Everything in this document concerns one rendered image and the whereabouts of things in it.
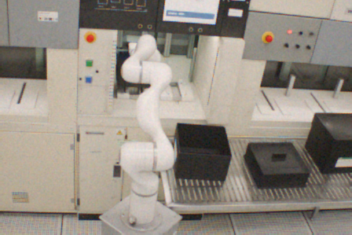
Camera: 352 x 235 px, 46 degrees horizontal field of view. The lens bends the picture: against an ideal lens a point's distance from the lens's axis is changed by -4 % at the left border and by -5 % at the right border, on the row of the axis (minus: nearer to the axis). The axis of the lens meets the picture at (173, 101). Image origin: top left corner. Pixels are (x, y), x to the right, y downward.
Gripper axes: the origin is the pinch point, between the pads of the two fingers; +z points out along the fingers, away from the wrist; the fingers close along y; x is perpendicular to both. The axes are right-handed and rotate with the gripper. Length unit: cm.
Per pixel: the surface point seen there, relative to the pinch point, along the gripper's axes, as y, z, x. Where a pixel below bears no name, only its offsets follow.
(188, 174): 26, -72, -42
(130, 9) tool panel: -7.4, -30.0, 30.9
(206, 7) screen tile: 32, -30, 35
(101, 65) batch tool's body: -20.4, -29.1, -2.4
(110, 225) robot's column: -15, -104, -46
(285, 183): 79, -79, -42
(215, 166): 39, -73, -35
